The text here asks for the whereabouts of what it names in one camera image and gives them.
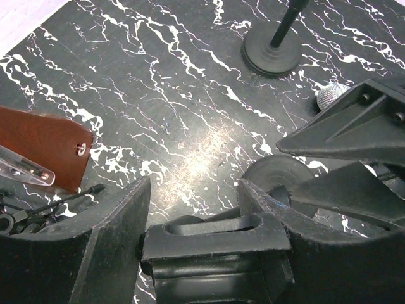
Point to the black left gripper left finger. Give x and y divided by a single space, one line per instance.
89 258

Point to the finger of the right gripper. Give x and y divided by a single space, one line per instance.
365 123
353 191

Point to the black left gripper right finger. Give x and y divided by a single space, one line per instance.
331 266

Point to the black microphone iridescent head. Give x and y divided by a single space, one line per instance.
328 94

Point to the round base microphone stand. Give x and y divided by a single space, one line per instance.
231 257

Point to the tall black tripod stand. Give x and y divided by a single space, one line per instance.
16 220

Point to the right round base stand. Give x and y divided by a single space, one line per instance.
271 49

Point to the brown wooden metronome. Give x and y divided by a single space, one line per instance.
45 151

